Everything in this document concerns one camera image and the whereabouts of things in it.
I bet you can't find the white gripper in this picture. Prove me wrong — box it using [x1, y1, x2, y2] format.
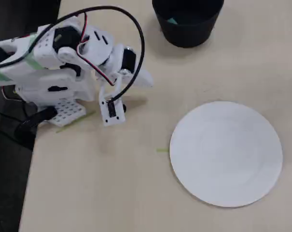
[106, 43, 154, 88]

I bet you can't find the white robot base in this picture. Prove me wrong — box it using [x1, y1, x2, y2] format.
[12, 70, 96, 128]

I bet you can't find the black round bin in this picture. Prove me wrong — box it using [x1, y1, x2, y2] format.
[152, 0, 225, 48]

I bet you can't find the white paper plate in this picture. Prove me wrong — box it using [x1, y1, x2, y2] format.
[169, 101, 283, 208]

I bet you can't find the green tape band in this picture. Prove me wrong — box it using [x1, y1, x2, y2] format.
[24, 31, 47, 71]
[0, 63, 12, 83]

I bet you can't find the black table clamp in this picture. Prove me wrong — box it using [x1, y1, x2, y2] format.
[14, 106, 58, 150]

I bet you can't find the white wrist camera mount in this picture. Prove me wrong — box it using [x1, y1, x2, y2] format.
[98, 73, 127, 127]

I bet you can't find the red and black servo wire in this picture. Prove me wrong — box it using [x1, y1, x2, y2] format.
[76, 12, 118, 87]

